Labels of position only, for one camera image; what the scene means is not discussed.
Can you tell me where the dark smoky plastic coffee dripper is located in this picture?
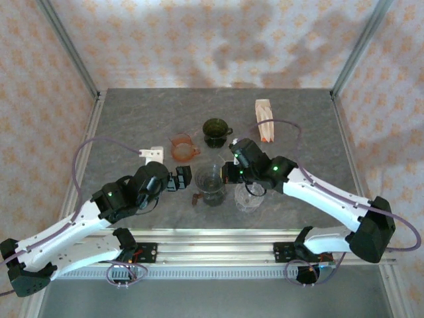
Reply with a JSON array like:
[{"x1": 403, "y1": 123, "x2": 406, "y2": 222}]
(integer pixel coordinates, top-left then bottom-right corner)
[{"x1": 194, "y1": 164, "x2": 228, "y2": 197}]

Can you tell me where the orange plastic coffee dripper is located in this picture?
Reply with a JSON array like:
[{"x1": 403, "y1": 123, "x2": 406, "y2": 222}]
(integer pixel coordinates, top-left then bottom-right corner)
[{"x1": 170, "y1": 132, "x2": 202, "y2": 162}]

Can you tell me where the glass server with brown handle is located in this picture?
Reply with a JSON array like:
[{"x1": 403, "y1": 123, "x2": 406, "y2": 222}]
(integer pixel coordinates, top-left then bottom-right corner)
[{"x1": 191, "y1": 188, "x2": 229, "y2": 209}]

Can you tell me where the clear plastic coffee dripper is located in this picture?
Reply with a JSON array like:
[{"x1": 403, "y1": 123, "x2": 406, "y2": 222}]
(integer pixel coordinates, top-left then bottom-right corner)
[{"x1": 234, "y1": 182, "x2": 266, "y2": 214}]

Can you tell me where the green plastic coffee dripper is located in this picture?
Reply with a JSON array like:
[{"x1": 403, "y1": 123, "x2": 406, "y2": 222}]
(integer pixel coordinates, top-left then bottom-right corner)
[{"x1": 201, "y1": 118, "x2": 234, "y2": 149}]

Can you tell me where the coffee filter pack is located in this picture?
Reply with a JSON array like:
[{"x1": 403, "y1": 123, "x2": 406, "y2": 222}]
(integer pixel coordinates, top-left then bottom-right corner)
[{"x1": 254, "y1": 99, "x2": 275, "y2": 143}]

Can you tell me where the grey lower shelf panel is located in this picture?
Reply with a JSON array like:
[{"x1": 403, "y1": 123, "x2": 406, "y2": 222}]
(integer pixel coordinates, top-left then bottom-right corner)
[{"x1": 42, "y1": 277, "x2": 392, "y2": 318}]

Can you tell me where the orange patterned white curtain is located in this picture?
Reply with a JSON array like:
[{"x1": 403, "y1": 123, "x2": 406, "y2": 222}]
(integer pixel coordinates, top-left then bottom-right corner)
[{"x1": 0, "y1": 0, "x2": 424, "y2": 318}]

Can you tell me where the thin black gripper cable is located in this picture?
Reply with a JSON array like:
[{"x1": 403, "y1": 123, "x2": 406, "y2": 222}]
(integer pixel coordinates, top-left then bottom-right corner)
[
  {"x1": 137, "y1": 193, "x2": 162, "y2": 213},
  {"x1": 242, "y1": 182, "x2": 266, "y2": 199}
]

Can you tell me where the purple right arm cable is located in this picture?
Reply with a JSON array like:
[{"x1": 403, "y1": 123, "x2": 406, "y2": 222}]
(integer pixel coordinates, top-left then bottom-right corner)
[{"x1": 237, "y1": 119, "x2": 419, "y2": 251}]

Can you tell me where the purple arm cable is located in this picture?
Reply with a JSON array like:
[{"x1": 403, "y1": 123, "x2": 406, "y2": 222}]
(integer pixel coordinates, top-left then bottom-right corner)
[
  {"x1": 0, "y1": 136, "x2": 144, "y2": 297},
  {"x1": 237, "y1": 119, "x2": 419, "y2": 251}
]

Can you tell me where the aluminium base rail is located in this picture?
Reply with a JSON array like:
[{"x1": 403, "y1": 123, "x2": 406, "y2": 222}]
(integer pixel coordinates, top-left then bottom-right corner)
[{"x1": 61, "y1": 228, "x2": 398, "y2": 270}]

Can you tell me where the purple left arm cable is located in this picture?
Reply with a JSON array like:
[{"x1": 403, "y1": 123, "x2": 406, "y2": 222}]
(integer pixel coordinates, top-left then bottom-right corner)
[{"x1": 0, "y1": 136, "x2": 144, "y2": 297}]

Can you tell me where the aluminium table edge rail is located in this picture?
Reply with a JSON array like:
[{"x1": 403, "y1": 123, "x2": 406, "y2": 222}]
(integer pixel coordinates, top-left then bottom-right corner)
[
  {"x1": 329, "y1": 91, "x2": 408, "y2": 318},
  {"x1": 19, "y1": 91, "x2": 107, "y2": 318}
]

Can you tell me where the grey slotted cable duct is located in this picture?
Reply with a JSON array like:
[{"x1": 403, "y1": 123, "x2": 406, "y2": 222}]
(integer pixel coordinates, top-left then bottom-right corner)
[{"x1": 54, "y1": 266, "x2": 301, "y2": 280}]

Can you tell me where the short purple cable loop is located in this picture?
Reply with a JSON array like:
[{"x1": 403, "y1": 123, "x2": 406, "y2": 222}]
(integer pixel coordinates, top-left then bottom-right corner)
[
  {"x1": 285, "y1": 251, "x2": 345, "y2": 288},
  {"x1": 105, "y1": 260, "x2": 149, "y2": 288}
]

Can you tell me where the aluminium frame post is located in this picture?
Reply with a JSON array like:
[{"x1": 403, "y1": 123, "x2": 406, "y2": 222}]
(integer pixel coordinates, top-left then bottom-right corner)
[
  {"x1": 330, "y1": 0, "x2": 396, "y2": 100},
  {"x1": 35, "y1": 0, "x2": 102, "y2": 100}
]

